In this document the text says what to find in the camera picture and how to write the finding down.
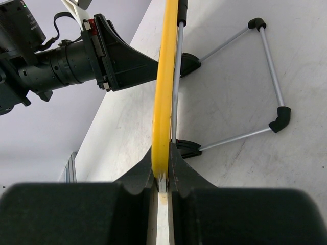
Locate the whiteboard metal stand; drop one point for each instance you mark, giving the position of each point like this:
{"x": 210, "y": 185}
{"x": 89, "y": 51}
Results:
{"x": 186, "y": 63}

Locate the yellow framed whiteboard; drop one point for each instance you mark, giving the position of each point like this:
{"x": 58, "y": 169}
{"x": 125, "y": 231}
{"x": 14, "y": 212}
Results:
{"x": 163, "y": 94}

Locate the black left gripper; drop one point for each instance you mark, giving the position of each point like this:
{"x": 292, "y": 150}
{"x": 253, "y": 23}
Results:
{"x": 75, "y": 62}

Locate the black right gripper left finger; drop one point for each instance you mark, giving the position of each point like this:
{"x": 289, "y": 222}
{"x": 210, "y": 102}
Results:
{"x": 138, "y": 180}

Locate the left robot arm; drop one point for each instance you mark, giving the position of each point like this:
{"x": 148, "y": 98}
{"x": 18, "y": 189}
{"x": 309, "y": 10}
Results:
{"x": 32, "y": 63}

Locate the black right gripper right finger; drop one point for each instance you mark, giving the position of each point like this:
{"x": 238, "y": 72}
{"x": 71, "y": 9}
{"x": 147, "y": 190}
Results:
{"x": 182, "y": 177}

